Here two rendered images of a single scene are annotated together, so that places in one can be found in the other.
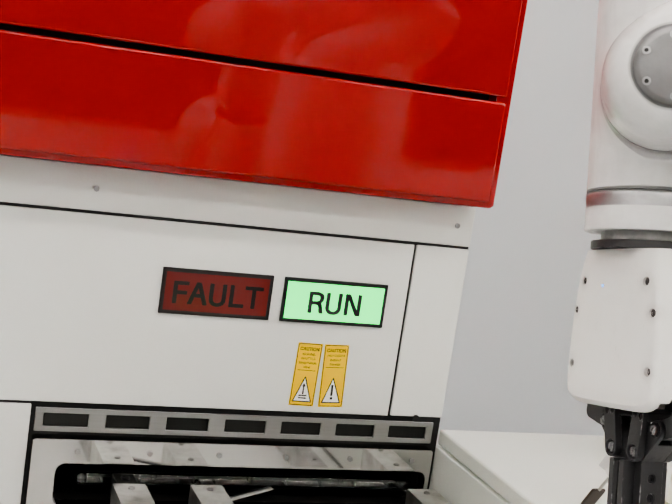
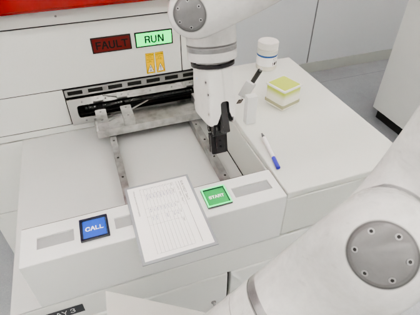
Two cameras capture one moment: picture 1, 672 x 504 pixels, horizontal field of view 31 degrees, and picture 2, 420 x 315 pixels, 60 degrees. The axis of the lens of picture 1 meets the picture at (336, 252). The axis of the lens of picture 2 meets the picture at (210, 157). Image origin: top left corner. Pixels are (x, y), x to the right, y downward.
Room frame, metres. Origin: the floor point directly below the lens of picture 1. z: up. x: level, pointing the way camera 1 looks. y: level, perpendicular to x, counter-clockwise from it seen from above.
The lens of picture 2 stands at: (0.18, -0.20, 1.53)
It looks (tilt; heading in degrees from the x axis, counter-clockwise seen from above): 40 degrees down; 1
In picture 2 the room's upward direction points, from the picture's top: straight up
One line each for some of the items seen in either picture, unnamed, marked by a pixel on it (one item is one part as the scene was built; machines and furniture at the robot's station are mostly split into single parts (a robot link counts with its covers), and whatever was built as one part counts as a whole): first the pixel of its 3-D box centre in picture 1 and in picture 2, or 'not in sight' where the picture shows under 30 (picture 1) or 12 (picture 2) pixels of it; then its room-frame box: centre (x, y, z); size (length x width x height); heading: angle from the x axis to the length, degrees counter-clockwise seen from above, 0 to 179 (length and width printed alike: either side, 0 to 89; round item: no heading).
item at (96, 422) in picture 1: (244, 425); (134, 82); (1.24, 0.07, 0.96); 0.44 x 0.01 x 0.02; 111
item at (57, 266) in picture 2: not in sight; (162, 233); (0.68, -0.09, 0.89); 0.55 x 0.09 x 0.14; 111
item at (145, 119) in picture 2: not in sight; (152, 117); (1.18, 0.01, 0.87); 0.36 x 0.08 x 0.03; 111
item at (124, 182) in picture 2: not in sight; (120, 170); (0.95, 0.07, 0.84); 0.50 x 0.02 x 0.03; 21
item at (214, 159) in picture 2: not in sight; (209, 150); (1.04, -0.18, 0.84); 0.50 x 0.02 x 0.03; 21
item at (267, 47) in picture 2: not in sight; (267, 54); (1.36, -0.37, 1.01); 0.07 x 0.07 x 0.10
